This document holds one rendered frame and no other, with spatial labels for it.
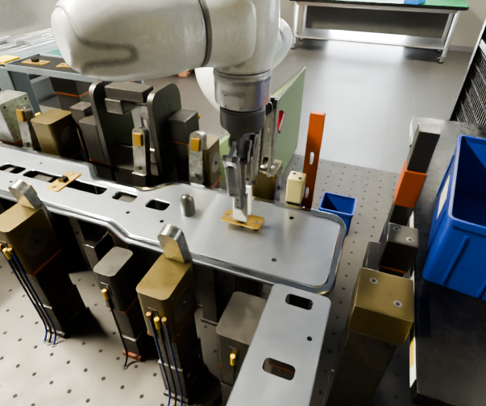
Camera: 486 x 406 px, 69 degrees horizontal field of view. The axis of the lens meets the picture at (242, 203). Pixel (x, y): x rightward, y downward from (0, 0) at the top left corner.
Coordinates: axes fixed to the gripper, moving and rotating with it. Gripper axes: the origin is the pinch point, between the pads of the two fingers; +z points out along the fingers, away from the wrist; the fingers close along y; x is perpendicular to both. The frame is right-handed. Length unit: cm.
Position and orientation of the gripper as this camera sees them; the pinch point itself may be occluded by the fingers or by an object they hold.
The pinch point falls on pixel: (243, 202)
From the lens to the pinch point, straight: 69.3
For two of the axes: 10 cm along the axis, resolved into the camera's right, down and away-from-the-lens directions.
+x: 9.4, 2.1, -2.8
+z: 0.0, 8.0, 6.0
